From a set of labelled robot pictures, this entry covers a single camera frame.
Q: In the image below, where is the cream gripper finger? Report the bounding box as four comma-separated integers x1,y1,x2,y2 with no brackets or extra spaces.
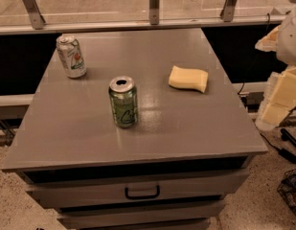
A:
255,66,296,131
255,26,280,52

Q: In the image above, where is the yellow sponge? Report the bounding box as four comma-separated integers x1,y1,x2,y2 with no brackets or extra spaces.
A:
169,66,209,93

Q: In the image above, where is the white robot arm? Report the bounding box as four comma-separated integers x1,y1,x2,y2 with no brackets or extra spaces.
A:
255,0,296,131

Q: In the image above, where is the green soda can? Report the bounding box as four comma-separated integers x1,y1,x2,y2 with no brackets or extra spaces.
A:
108,76,138,128

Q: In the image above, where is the white 7up can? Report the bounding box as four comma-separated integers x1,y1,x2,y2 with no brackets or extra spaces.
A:
57,35,86,79

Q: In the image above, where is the black cable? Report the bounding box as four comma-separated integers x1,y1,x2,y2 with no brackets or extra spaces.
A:
260,127,296,165

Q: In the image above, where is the right metal window bracket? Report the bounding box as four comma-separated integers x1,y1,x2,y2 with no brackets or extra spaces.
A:
220,0,238,22

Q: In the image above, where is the metal window bracket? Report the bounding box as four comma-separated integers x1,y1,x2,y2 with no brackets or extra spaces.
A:
220,0,238,22
22,0,45,30
148,0,160,25

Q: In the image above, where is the black wire basket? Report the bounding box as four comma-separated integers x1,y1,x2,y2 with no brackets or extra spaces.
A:
277,168,296,217

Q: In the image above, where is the middle metal window bracket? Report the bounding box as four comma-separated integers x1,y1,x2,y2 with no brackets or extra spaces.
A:
148,0,160,25

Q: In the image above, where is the black drawer handle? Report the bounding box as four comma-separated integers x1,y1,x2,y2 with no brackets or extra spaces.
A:
125,185,160,200

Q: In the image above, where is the left metal window bracket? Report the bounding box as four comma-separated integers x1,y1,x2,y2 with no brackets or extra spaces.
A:
22,0,45,30

